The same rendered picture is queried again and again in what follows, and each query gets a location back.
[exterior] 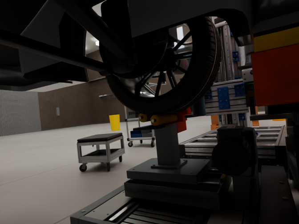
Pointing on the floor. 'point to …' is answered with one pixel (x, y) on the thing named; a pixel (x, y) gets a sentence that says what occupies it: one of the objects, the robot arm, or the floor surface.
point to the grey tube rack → (142, 134)
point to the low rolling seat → (102, 154)
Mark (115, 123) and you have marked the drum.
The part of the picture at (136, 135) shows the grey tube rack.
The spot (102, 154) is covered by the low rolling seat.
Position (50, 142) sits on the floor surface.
